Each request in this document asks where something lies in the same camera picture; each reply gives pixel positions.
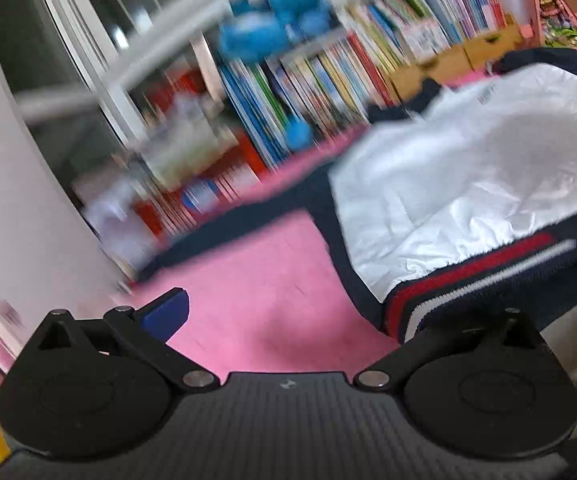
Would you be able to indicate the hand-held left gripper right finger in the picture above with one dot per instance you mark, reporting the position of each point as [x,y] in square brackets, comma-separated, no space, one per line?
[418,355]

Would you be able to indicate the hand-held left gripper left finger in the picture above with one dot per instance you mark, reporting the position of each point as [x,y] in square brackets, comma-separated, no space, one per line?
[168,312]

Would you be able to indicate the white and navy jacket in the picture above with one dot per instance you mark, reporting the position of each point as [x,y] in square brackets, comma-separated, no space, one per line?
[443,175]

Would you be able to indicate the loose white paper sheets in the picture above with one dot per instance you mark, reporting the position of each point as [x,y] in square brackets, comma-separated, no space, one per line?
[118,225]

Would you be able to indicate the pink rabbit-print blanket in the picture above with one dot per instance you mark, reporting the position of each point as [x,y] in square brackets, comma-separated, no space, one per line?
[268,285]

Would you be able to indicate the red plastic crate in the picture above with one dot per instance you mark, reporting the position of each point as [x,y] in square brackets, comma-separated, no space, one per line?
[208,195]

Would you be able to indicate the stack of worn paper books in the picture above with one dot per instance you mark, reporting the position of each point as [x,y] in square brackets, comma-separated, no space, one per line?
[183,145]

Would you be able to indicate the blue plush ball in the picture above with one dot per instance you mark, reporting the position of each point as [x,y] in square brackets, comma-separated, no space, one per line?
[299,135]

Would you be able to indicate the row of tall blue books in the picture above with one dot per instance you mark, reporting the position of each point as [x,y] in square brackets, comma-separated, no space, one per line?
[288,100]

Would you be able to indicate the white framed window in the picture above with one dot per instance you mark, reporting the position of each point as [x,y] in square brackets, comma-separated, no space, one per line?
[93,50]

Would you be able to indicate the large blue plush toy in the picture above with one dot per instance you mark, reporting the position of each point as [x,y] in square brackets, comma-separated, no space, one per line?
[253,37]

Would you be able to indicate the wooden drawer organizer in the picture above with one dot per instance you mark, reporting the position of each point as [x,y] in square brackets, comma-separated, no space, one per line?
[468,55]

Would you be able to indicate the small blue plush toy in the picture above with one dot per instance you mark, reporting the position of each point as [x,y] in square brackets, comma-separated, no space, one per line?
[313,22]

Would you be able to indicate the row of pastel spine books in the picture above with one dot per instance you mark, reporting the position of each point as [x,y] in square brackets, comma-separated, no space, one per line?
[448,5]

